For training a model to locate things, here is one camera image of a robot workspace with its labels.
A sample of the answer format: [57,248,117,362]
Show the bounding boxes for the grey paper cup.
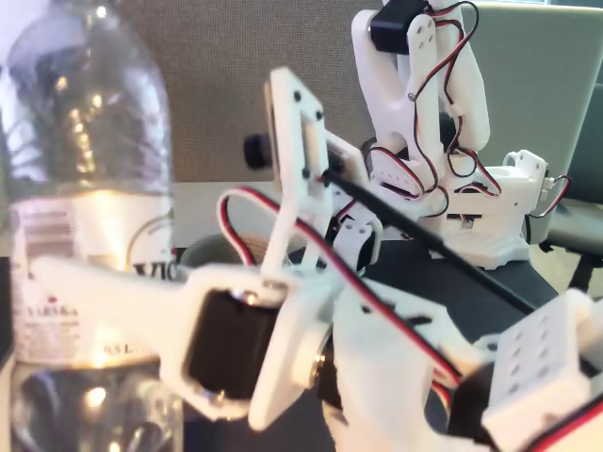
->
[180,234,249,277]

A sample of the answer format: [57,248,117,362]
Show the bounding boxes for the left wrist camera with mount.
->
[244,68,367,288]

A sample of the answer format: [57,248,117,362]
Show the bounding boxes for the clear plastic water bottle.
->
[0,0,185,452]

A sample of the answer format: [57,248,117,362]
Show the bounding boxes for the large dark printed desk mat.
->
[0,237,569,452]

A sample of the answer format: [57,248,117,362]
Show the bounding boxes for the grey fabric partition panel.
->
[110,0,477,185]

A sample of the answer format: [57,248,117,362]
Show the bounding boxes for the black camera cable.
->
[324,171,538,315]

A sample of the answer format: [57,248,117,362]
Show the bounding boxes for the right gripper with servo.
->
[332,209,383,277]

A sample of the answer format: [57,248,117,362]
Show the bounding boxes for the red black white servo wire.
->
[216,186,465,387]

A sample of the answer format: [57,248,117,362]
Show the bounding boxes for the grey-green office chair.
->
[470,0,603,302]

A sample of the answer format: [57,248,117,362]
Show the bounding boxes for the left gripper with servo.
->
[32,256,340,432]

